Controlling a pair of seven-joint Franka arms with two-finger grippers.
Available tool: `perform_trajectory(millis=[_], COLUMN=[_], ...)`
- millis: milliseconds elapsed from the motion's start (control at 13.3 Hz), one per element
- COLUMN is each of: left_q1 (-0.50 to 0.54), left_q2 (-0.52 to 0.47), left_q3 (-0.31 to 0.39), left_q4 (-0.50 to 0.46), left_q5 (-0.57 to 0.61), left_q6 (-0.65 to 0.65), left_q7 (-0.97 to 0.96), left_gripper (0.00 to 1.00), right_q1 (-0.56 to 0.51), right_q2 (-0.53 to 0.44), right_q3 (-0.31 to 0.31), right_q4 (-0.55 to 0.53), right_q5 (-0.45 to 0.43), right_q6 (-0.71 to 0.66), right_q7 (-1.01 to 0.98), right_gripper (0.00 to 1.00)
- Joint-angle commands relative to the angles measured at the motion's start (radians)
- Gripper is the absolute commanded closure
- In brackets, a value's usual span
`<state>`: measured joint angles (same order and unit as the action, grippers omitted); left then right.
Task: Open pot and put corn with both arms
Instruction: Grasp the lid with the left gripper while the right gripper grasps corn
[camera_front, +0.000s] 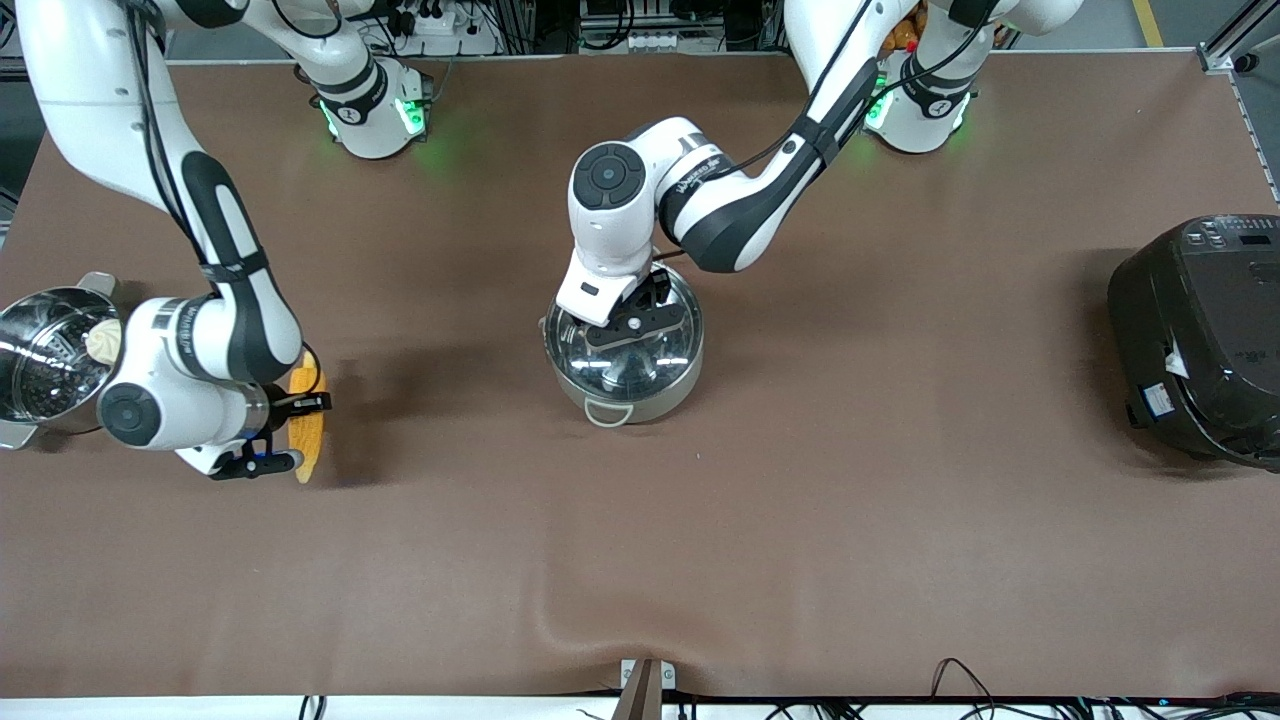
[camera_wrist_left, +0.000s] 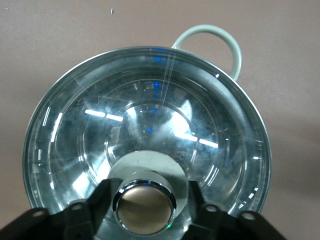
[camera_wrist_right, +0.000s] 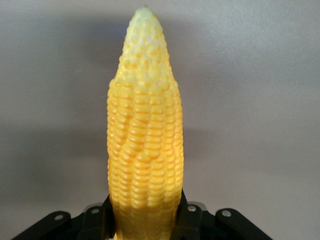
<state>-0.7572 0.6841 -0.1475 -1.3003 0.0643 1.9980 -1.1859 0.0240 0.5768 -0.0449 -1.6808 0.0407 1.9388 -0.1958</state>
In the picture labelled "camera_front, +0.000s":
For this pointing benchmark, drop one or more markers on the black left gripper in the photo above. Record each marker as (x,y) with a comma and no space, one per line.
(659,289)

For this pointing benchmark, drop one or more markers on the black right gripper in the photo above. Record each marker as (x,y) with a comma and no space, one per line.
(283,406)

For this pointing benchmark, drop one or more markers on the yellow plastic corn cob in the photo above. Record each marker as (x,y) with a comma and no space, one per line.
(308,440)

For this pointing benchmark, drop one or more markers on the round glass pot lid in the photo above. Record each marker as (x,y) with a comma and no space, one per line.
(660,365)

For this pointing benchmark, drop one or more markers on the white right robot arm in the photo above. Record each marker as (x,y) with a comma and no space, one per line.
(240,300)

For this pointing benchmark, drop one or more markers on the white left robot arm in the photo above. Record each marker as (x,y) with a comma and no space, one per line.
(610,230)

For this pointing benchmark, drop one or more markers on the stainless steel steamer pot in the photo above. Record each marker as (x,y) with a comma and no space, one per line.
(55,420)

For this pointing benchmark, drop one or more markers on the white steamed bun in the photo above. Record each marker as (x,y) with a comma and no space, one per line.
(103,342)

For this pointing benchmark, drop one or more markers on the brown table mat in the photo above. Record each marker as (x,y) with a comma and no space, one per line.
(800,520)

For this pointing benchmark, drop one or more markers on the perforated metal steamer basket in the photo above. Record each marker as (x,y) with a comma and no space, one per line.
(45,365)

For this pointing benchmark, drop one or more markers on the white power strip with plugs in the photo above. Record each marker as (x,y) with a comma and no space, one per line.
(435,22)

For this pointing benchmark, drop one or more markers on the pile of orange toys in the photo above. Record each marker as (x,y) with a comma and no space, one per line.
(903,35)

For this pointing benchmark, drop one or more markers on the black electric rice cooker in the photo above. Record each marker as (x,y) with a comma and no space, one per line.
(1200,340)

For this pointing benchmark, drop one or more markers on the metal table clamp bracket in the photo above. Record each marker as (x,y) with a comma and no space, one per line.
(640,690)

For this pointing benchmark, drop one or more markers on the aluminium frame profile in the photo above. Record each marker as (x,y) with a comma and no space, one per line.
(1240,35)

